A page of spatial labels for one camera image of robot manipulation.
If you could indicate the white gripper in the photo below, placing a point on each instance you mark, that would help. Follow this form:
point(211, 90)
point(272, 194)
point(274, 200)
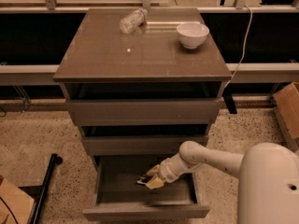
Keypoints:
point(164, 170)

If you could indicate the rxbar chocolate bar wrapper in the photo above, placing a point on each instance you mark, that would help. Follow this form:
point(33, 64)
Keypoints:
point(143, 180)

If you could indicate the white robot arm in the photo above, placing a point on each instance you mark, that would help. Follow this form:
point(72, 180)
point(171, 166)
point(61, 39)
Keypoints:
point(268, 178)

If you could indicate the open bottom grey drawer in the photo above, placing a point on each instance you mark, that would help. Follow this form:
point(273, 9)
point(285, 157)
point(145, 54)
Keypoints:
point(118, 196)

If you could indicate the middle grey drawer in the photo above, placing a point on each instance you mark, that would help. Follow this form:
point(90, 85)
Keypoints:
point(137, 145)

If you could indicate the top grey drawer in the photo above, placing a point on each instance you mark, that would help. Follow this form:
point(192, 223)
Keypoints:
point(142, 112)

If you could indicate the grey drawer cabinet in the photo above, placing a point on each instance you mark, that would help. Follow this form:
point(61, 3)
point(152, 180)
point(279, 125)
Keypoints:
point(102, 64)

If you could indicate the black metal stand leg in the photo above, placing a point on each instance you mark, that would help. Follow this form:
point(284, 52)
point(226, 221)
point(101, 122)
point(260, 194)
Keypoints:
point(55, 160)

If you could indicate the cardboard box bottom left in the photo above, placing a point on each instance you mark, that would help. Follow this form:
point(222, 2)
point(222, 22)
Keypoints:
point(16, 206)

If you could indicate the cardboard box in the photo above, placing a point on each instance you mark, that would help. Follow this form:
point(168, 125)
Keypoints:
point(287, 113)
point(16, 206)

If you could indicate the white ceramic bowl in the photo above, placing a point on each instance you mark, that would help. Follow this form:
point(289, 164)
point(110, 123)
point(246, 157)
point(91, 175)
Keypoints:
point(192, 34)

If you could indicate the cardboard box right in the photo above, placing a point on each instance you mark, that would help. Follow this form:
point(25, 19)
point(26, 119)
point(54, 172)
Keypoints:
point(287, 113)

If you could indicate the metal window rail frame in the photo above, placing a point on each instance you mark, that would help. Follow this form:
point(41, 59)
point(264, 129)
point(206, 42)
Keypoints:
point(242, 72)

